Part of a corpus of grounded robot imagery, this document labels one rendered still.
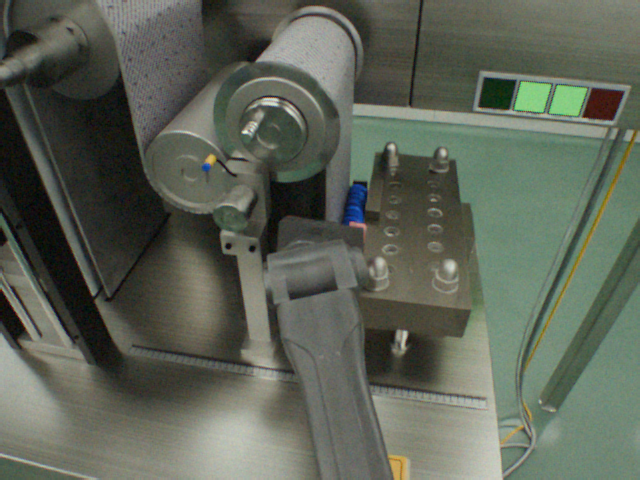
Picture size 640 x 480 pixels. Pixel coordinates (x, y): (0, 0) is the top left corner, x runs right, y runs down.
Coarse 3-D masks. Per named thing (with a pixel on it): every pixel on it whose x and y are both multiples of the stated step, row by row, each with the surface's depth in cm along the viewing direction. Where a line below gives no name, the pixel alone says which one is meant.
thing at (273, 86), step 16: (256, 80) 48; (272, 80) 48; (288, 80) 48; (240, 96) 50; (256, 96) 49; (288, 96) 49; (304, 96) 48; (240, 112) 51; (304, 112) 50; (320, 112) 49; (320, 128) 50; (240, 144) 54; (320, 144) 52; (256, 160) 55; (304, 160) 53
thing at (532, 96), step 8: (520, 88) 75; (528, 88) 75; (536, 88) 75; (544, 88) 74; (520, 96) 76; (528, 96) 76; (536, 96) 75; (544, 96) 75; (520, 104) 77; (528, 104) 77; (536, 104) 76; (544, 104) 76
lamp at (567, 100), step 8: (560, 88) 74; (568, 88) 74; (576, 88) 73; (584, 88) 73; (560, 96) 75; (568, 96) 74; (576, 96) 74; (584, 96) 74; (552, 104) 76; (560, 104) 75; (568, 104) 75; (576, 104) 75; (552, 112) 77; (560, 112) 76; (568, 112) 76; (576, 112) 76
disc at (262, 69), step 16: (256, 64) 47; (272, 64) 47; (288, 64) 47; (240, 80) 49; (304, 80) 48; (224, 96) 50; (320, 96) 48; (224, 112) 52; (336, 112) 49; (224, 128) 53; (336, 128) 51; (224, 144) 54; (304, 144) 52; (336, 144) 52; (240, 160) 55; (320, 160) 53; (272, 176) 56; (288, 176) 56; (304, 176) 55
